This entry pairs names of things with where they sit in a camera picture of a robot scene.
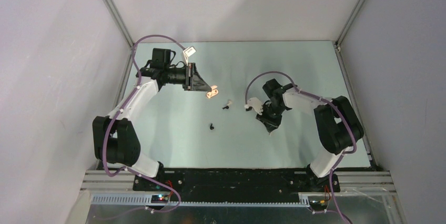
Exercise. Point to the right corner aluminium post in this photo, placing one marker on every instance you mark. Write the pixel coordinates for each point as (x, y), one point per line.
(350, 21)

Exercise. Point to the left corner aluminium post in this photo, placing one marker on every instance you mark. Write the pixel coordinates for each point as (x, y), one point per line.
(119, 21)

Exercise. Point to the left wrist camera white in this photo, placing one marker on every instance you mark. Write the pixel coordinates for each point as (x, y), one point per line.
(187, 52)

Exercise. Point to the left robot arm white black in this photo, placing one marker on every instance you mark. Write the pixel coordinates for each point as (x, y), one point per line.
(115, 139)

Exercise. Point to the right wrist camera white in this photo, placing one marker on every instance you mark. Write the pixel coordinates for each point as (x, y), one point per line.
(254, 104)

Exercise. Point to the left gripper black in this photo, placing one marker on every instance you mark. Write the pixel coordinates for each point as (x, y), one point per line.
(193, 81)

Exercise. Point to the corner aluminium post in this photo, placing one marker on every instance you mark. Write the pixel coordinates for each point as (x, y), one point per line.
(119, 21)
(350, 21)

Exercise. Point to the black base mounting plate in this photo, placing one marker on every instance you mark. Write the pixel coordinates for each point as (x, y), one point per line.
(245, 185)

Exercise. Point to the aluminium frame rail front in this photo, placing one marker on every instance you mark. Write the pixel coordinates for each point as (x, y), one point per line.
(351, 182)

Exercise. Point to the white cable duct strip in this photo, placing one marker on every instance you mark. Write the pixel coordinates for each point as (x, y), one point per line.
(153, 200)

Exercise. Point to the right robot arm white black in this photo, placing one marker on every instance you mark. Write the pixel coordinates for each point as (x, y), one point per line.
(337, 124)

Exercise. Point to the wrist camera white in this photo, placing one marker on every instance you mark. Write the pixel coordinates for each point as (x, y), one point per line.
(254, 104)
(187, 52)

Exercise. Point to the beige earbud charging case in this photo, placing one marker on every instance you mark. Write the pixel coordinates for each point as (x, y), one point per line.
(214, 91)

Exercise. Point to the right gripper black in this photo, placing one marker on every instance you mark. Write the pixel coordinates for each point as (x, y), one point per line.
(270, 124)

